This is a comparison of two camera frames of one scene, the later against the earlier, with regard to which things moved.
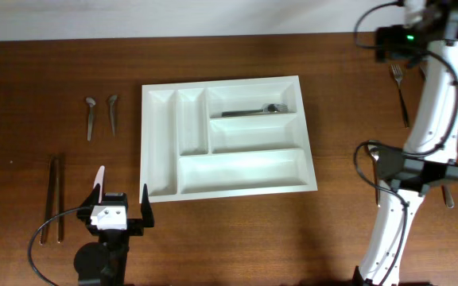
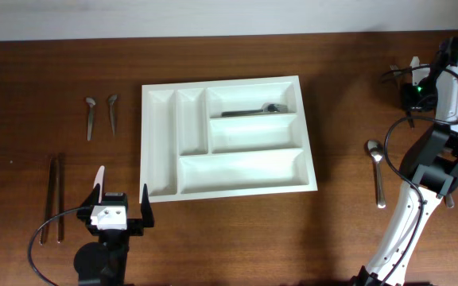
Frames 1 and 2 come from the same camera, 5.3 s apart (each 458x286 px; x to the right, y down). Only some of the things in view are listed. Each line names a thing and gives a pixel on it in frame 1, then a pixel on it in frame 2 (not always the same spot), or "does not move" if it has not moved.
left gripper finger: x=93 y=197 does not move
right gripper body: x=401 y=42 to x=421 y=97
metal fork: x=270 y=108 does not move
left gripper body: x=135 y=227 does not move
